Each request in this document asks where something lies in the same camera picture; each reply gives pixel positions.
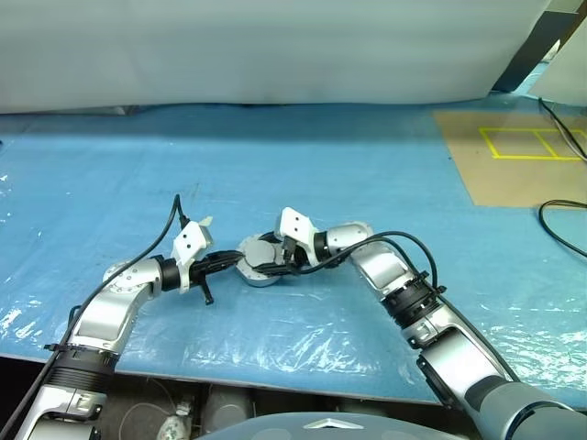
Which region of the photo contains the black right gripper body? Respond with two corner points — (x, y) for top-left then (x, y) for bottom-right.
(276, 235), (310, 274)

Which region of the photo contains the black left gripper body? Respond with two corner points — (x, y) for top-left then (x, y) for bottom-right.
(189, 253), (221, 288)

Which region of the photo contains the grey round motor housing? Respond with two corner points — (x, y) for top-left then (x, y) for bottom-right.
(233, 232), (297, 290)

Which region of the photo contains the grey hinged motor lid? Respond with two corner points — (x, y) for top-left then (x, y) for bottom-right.
(238, 233), (288, 272)

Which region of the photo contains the blue table mat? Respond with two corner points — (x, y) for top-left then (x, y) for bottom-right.
(0, 103), (587, 407)

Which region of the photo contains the clear plastic sheet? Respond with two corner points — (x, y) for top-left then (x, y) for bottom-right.
(0, 107), (587, 407)

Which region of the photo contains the grey cylinder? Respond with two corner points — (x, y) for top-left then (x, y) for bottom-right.
(201, 384), (254, 435)

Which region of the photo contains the white green printed pouch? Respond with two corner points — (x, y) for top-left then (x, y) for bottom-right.
(157, 399), (192, 440)

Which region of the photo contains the grey robot torso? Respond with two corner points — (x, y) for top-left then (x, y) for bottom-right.
(215, 410), (465, 440)

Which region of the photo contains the white backdrop sheet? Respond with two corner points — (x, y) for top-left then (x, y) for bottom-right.
(0, 0), (581, 116)

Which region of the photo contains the brown cardboard sheet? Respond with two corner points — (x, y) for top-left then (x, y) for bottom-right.
(433, 108), (587, 207)

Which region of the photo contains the yellow tape rectangle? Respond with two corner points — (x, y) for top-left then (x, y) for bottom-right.
(479, 126), (587, 162)

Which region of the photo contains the dark upright panel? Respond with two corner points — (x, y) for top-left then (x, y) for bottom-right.
(493, 0), (587, 94)

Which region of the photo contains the white leaning board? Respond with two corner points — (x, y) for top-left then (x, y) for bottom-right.
(517, 38), (587, 101)

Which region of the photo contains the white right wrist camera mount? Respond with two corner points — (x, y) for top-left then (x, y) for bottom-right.
(273, 206), (322, 268)

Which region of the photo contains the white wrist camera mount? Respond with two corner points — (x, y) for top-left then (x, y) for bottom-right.
(273, 206), (322, 268)
(170, 215), (216, 294)

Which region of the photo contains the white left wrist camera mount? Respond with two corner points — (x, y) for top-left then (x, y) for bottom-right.
(170, 215), (216, 294)

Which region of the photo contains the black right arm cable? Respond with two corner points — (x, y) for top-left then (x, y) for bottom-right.
(282, 231), (449, 295)

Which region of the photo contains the black looped cable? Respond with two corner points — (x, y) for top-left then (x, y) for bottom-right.
(537, 198), (587, 259)

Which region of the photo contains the thin black cable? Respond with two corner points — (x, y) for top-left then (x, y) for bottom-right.
(537, 96), (587, 162)

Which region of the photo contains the thin white cable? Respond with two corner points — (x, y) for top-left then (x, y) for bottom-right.
(549, 103), (587, 160)

